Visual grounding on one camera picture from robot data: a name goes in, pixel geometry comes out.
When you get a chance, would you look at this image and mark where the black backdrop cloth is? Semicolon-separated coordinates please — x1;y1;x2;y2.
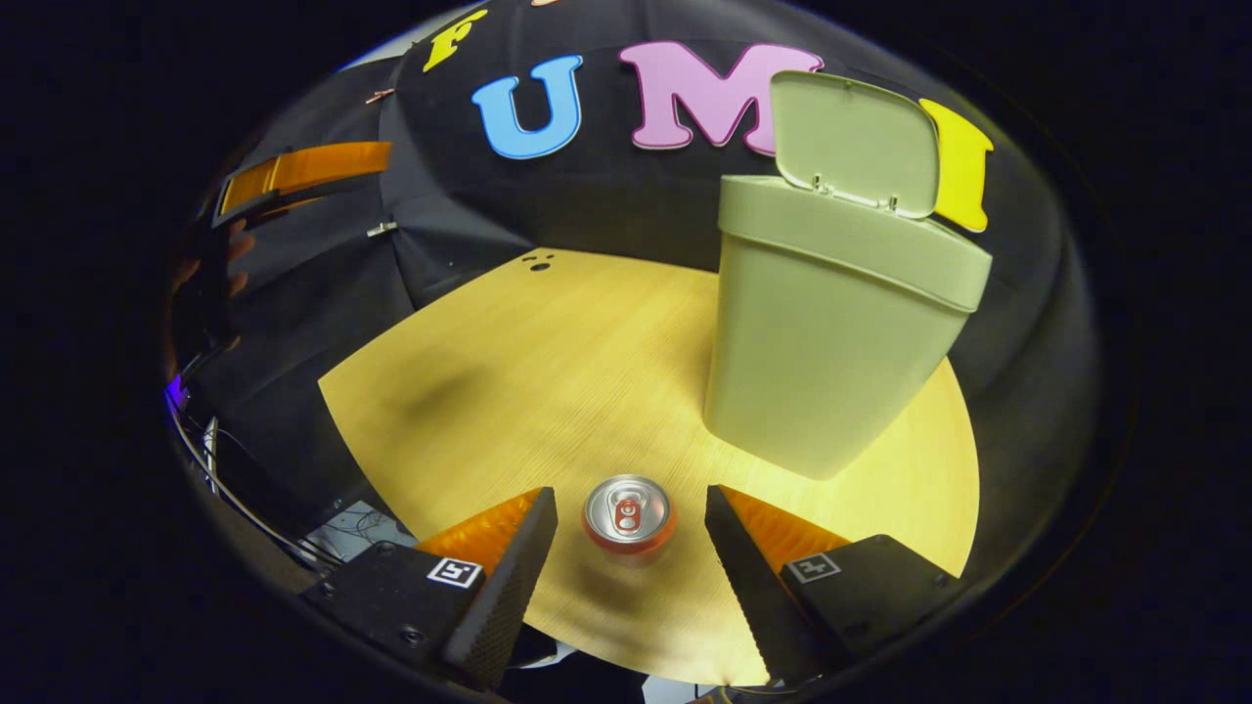
166;0;1101;588

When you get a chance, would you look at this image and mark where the pale green desktop garbage bin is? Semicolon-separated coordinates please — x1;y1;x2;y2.
702;70;994;481

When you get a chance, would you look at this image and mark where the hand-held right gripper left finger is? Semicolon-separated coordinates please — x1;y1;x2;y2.
301;486;559;691

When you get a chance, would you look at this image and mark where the wooden desktop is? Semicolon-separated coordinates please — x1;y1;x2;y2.
318;247;981;688

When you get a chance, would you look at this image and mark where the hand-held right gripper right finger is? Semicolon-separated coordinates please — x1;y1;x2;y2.
704;484;964;685

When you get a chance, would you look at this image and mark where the red pop can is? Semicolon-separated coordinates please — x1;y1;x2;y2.
582;474;678;568

